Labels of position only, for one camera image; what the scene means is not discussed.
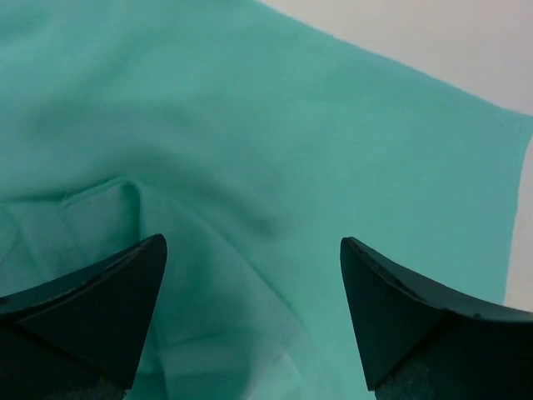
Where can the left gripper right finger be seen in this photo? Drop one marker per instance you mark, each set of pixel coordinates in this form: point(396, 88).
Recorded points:
point(419, 339)

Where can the teal t shirt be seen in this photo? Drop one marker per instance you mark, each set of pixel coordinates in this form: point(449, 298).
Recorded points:
point(254, 144)

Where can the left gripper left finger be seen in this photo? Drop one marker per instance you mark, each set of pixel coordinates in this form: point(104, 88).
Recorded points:
point(81, 336)

